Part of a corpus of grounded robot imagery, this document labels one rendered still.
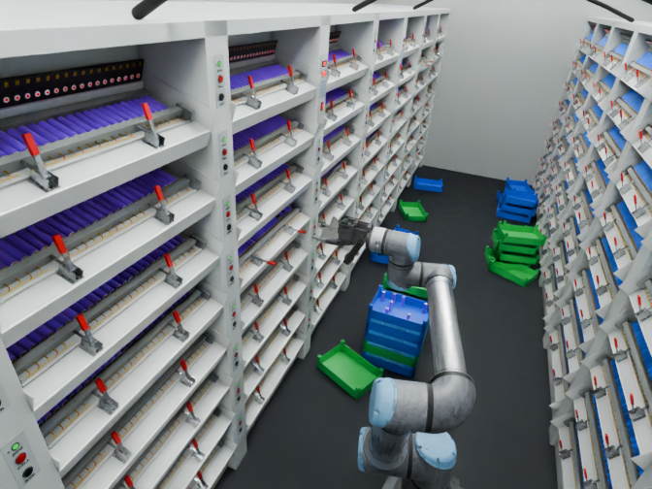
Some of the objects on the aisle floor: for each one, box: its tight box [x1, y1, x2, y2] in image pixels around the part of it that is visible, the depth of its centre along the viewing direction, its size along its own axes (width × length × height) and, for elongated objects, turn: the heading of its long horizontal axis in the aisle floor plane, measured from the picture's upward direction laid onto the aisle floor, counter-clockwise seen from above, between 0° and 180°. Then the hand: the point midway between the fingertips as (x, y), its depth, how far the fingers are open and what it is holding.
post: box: [335, 13, 380, 291], centre depth 260 cm, size 20×9×170 cm, turn 62°
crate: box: [316, 340, 383, 400], centre depth 231 cm, size 30×20×8 cm
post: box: [272, 15, 331, 359], centre depth 203 cm, size 20×9×170 cm, turn 62°
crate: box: [362, 349, 422, 378], centre depth 243 cm, size 30×20×8 cm
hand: (319, 232), depth 159 cm, fingers open, 9 cm apart
